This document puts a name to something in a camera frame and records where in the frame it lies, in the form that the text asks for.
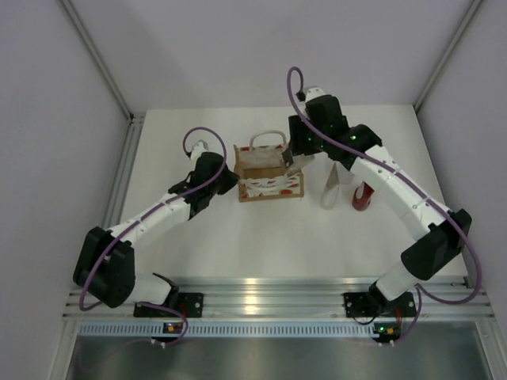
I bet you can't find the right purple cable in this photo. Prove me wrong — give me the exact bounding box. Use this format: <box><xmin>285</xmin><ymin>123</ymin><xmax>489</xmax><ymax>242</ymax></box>
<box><xmin>287</xmin><ymin>66</ymin><xmax>482</xmax><ymax>349</ymax></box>

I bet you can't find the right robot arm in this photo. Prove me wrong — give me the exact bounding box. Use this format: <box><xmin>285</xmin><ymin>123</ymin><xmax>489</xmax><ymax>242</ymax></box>
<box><xmin>289</xmin><ymin>88</ymin><xmax>471</xmax><ymax>314</ymax></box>

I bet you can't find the beige bottle grey cap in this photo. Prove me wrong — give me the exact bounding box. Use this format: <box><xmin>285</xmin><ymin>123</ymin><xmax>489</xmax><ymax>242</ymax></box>
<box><xmin>281</xmin><ymin>147</ymin><xmax>314</xmax><ymax>176</ymax></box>

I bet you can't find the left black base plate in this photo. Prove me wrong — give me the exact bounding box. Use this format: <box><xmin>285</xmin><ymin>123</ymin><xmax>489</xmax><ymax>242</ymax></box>
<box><xmin>133</xmin><ymin>292</ymin><xmax>204</xmax><ymax>318</ymax></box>

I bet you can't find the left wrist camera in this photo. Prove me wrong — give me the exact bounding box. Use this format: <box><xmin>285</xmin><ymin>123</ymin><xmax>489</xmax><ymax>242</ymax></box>
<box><xmin>189</xmin><ymin>140</ymin><xmax>209</xmax><ymax>161</ymax></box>

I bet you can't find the right aluminium frame post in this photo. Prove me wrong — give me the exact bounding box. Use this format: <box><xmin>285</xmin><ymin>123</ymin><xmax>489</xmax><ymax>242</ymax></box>
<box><xmin>413</xmin><ymin>0</ymin><xmax>486</xmax><ymax>114</ymax></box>

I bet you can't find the burlap watermelon canvas bag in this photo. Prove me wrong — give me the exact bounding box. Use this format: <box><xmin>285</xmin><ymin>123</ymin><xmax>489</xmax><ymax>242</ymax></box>
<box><xmin>234</xmin><ymin>130</ymin><xmax>305</xmax><ymax>203</ymax></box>

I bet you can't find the aluminium mounting rail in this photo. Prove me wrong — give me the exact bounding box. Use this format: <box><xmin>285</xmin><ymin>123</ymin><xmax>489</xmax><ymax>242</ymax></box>
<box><xmin>63</xmin><ymin>276</ymin><xmax>494</xmax><ymax>321</ymax></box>

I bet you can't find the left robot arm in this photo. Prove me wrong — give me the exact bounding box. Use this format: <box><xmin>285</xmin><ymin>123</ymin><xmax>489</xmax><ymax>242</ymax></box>
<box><xmin>73</xmin><ymin>151</ymin><xmax>239</xmax><ymax>317</ymax></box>

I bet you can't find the purple cable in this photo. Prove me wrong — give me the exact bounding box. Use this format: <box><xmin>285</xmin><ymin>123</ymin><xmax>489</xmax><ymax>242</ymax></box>
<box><xmin>287</xmin><ymin>66</ymin><xmax>482</xmax><ymax>349</ymax></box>
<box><xmin>78</xmin><ymin>126</ymin><xmax>229</xmax><ymax>349</ymax></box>

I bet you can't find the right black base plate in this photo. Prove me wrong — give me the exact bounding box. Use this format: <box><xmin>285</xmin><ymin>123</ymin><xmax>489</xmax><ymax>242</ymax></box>
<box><xmin>343</xmin><ymin>292</ymin><xmax>379</xmax><ymax>318</ymax></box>

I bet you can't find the white slotted cable duct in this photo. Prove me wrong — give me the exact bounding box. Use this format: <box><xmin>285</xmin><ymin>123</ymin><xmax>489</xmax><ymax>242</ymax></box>
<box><xmin>78</xmin><ymin>321</ymin><xmax>401</xmax><ymax>338</ymax></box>

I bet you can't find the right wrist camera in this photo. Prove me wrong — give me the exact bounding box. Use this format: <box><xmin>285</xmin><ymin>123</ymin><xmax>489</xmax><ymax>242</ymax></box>
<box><xmin>296</xmin><ymin>86</ymin><xmax>326</xmax><ymax>103</ymax></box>

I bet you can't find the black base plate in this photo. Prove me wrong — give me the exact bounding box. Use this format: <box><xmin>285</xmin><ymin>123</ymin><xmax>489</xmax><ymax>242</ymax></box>
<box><xmin>343</xmin><ymin>292</ymin><xmax>379</xmax><ymax>318</ymax></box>
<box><xmin>133</xmin><ymin>292</ymin><xmax>204</xmax><ymax>318</ymax></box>

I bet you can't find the red bottle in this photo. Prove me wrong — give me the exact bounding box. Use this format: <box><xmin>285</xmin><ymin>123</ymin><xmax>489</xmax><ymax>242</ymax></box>
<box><xmin>352</xmin><ymin>182</ymin><xmax>375</xmax><ymax>211</ymax></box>

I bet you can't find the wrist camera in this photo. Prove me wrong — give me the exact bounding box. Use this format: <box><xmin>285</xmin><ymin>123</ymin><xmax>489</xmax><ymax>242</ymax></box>
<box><xmin>189</xmin><ymin>140</ymin><xmax>209</xmax><ymax>161</ymax></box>
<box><xmin>296</xmin><ymin>86</ymin><xmax>326</xmax><ymax>103</ymax></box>

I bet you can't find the aluminium frame post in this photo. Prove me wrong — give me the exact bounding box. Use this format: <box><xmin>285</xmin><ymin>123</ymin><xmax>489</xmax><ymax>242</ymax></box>
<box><xmin>57</xmin><ymin>0</ymin><xmax>133</xmax><ymax>120</ymax></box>
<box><xmin>413</xmin><ymin>0</ymin><xmax>486</xmax><ymax>114</ymax></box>

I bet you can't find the white bottle grey cap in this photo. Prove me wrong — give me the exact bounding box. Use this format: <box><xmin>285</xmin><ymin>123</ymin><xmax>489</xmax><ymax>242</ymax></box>
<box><xmin>340</xmin><ymin>165</ymin><xmax>354</xmax><ymax>185</ymax></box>

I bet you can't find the left aluminium frame post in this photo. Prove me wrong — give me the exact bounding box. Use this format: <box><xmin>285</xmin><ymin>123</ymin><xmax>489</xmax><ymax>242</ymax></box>
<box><xmin>57</xmin><ymin>0</ymin><xmax>133</xmax><ymax>120</ymax></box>

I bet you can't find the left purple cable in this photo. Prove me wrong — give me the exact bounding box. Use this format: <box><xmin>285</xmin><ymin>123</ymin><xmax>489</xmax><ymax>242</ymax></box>
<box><xmin>78</xmin><ymin>126</ymin><xmax>229</xmax><ymax>349</ymax></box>

